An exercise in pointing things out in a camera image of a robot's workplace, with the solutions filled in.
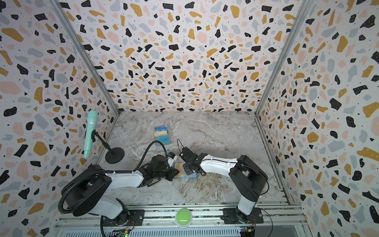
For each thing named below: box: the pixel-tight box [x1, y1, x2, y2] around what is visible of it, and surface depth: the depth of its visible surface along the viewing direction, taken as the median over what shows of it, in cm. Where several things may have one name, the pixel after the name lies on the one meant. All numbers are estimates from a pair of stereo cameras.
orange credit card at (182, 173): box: [175, 162, 188, 178], surface depth 91 cm
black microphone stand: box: [91, 129, 125, 164], surface depth 96 cm
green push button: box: [174, 207, 193, 229], surface depth 74 cm
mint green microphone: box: [83, 110, 99, 159], surface depth 74 cm
